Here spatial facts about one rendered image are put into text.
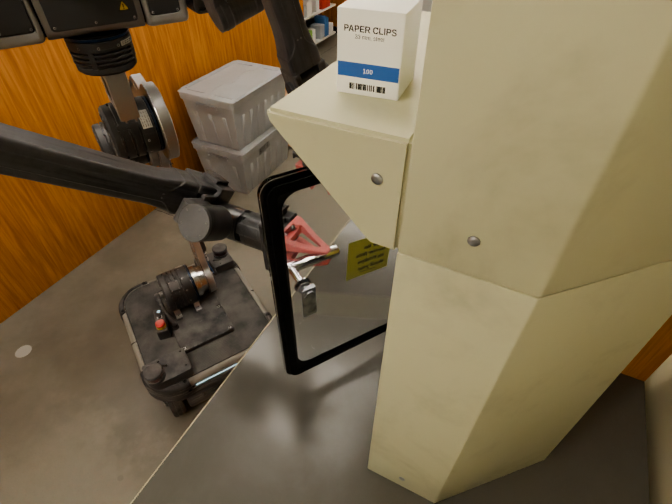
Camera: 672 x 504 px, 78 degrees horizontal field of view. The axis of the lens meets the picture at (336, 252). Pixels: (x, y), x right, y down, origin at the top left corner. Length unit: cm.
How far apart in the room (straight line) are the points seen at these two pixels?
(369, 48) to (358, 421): 61
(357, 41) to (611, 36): 16
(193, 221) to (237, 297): 127
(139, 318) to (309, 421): 130
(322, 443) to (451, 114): 60
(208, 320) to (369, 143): 158
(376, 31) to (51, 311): 235
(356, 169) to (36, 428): 196
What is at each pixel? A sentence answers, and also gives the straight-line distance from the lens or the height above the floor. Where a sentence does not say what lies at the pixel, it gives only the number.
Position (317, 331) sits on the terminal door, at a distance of 69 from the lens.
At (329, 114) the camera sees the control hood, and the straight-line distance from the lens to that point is 32.
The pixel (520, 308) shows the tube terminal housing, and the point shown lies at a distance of 35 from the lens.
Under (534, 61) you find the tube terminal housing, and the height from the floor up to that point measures 157.
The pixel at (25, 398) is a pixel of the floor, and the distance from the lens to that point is 226.
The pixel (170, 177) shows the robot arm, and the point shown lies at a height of 129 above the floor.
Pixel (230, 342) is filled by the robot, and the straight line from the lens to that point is 176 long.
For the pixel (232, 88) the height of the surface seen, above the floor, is 65.
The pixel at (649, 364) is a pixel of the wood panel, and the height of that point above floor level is 99.
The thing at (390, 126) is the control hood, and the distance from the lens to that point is 30.
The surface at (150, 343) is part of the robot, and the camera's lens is 186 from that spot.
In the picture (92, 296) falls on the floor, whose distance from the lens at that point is 251.
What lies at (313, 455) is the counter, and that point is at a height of 94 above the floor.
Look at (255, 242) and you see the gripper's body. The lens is 67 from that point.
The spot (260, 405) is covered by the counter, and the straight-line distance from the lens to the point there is 80.
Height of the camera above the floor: 164
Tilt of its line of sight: 43 degrees down
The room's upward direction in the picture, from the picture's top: straight up
